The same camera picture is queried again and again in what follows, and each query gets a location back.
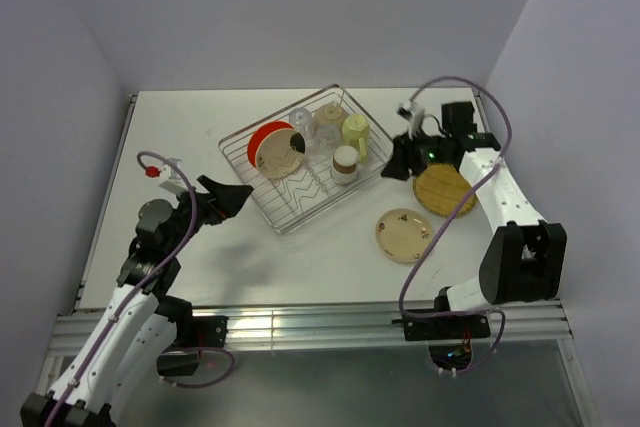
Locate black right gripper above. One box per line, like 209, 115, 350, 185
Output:
380, 124, 447, 181

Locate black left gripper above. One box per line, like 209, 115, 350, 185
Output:
165, 175, 252, 256

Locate yellow woven pattern plate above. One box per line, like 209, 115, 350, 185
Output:
412, 163, 471, 218

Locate pale yellow mug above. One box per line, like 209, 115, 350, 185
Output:
342, 114, 370, 163

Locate cream floral plate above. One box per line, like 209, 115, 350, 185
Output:
375, 208, 434, 264
255, 128, 306, 180

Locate brown white ceramic cup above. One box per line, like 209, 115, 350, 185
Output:
331, 145, 359, 185

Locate orange plate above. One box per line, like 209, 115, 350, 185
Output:
247, 120, 293, 167

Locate clear faceted drinking glass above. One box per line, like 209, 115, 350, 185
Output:
312, 124, 342, 155

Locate white ceramic bowl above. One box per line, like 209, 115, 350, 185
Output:
313, 101, 349, 131

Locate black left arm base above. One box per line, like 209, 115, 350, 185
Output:
156, 296, 229, 377

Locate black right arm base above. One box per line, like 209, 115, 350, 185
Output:
391, 294, 491, 377

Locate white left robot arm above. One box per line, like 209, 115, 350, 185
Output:
20, 176, 253, 426

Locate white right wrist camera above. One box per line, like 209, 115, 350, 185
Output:
397, 100, 425, 139

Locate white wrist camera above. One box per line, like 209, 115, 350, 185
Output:
158, 163, 186, 196
397, 100, 425, 139

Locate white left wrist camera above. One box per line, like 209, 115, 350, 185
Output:
158, 163, 186, 196

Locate metal wire dish rack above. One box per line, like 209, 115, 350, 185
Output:
219, 84, 392, 234

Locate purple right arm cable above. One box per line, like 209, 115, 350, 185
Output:
398, 76, 514, 373

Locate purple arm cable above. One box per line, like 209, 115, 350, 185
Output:
398, 76, 514, 373
44, 150, 237, 427

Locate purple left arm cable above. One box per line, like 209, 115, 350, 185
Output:
44, 150, 237, 427

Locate aluminium table front rail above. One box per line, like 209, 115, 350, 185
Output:
47, 296, 574, 356

